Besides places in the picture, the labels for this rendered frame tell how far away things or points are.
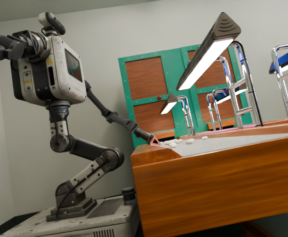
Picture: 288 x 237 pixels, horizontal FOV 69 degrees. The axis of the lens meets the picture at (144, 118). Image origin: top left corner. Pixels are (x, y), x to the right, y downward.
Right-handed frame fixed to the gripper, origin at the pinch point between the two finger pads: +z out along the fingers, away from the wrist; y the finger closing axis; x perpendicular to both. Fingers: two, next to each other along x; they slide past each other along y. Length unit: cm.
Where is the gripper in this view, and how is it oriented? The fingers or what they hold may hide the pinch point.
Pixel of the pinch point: (159, 144)
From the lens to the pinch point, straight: 154.0
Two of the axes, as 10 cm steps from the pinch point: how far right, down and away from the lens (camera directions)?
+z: 8.6, 5.1, -0.6
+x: -5.1, 8.5, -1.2
